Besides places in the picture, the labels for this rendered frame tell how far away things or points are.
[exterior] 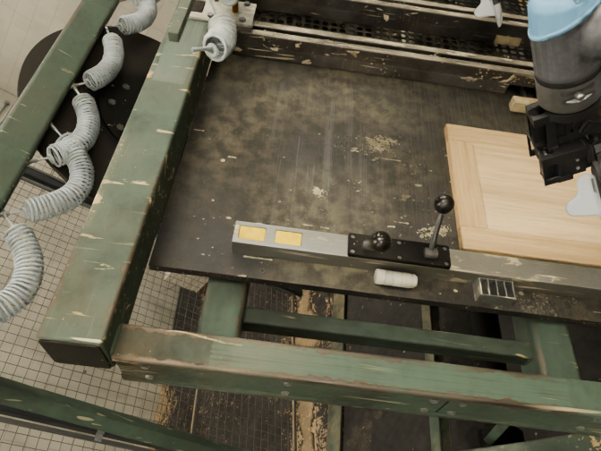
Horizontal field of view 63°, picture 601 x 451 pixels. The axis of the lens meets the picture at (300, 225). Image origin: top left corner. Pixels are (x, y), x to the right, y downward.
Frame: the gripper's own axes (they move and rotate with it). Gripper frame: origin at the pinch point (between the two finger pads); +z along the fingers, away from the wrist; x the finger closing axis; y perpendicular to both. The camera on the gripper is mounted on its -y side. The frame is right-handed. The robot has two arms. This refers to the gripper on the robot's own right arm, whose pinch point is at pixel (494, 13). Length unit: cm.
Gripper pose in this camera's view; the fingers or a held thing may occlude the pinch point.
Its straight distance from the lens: 143.6
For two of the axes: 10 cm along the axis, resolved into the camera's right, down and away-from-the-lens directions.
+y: -9.1, 3.1, 2.9
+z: 4.2, 6.2, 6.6
